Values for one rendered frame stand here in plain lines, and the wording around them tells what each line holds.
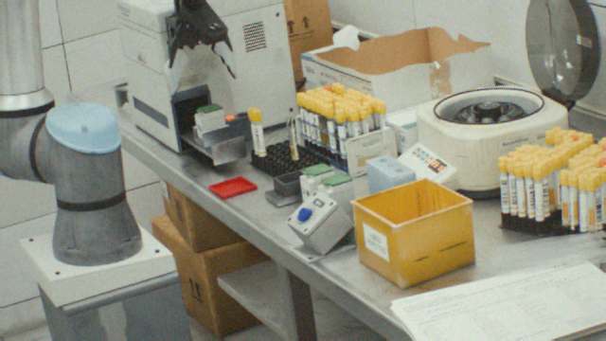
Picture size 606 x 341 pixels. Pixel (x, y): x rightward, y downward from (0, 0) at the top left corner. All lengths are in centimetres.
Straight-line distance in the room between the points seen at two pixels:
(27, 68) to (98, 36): 181
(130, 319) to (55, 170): 26
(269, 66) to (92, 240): 75
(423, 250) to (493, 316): 19
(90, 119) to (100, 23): 188
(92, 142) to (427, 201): 52
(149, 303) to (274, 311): 123
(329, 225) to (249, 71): 67
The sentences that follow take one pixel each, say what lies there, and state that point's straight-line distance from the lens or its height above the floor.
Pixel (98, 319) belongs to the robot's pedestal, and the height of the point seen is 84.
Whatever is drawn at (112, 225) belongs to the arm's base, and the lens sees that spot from 190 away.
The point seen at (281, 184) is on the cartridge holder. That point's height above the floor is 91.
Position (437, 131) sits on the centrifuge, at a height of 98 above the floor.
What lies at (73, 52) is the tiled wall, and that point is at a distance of 373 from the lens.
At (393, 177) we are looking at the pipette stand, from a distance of 190.
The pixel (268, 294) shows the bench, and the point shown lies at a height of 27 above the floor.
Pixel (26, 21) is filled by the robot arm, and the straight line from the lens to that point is 193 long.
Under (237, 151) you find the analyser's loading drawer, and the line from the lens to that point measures 231.
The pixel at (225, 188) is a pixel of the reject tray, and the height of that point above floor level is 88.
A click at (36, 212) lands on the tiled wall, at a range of 381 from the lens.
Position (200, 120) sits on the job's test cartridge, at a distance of 235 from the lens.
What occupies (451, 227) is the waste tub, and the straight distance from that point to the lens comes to 177.
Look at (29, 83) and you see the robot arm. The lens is 195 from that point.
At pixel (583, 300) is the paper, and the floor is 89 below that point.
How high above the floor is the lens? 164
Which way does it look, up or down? 20 degrees down
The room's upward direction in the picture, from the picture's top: 8 degrees counter-clockwise
